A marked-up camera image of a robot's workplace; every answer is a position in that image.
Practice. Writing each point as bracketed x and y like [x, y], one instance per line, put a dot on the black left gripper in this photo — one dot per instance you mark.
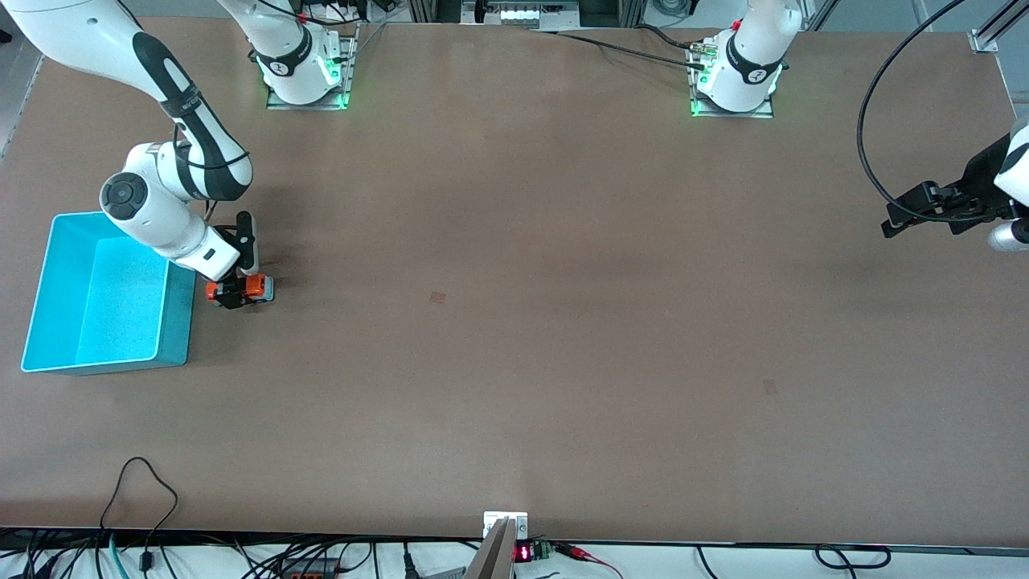
[977, 186]

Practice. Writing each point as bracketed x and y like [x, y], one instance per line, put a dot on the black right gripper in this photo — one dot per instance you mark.
[229, 287]

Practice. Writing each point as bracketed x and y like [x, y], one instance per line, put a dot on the orange toy bus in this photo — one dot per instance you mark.
[259, 289]

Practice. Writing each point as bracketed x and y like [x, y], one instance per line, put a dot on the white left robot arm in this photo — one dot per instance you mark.
[748, 56]

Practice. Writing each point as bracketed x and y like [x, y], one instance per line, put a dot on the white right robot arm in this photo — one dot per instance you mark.
[145, 209]

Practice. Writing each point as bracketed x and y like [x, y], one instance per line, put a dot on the blue plastic box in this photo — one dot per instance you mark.
[96, 305]

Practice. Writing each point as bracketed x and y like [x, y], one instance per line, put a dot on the black power strip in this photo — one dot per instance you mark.
[309, 569]

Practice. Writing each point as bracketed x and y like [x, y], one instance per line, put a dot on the silver rack device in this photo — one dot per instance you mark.
[522, 14]

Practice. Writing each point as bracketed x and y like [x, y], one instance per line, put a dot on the circuit board red display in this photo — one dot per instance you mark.
[532, 552]

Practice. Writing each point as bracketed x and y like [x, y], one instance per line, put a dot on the red clip lead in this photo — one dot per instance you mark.
[583, 553]

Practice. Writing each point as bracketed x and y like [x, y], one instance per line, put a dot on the aluminium frame strut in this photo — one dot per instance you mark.
[982, 40]

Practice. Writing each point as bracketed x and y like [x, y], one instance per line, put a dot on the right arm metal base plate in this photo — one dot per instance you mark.
[277, 104]

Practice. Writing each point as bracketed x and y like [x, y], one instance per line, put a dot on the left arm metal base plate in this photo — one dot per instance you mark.
[707, 113]

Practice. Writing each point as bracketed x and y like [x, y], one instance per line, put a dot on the white mounting bracket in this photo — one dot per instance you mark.
[518, 521]

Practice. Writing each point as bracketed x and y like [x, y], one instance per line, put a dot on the grey camera post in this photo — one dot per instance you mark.
[492, 559]

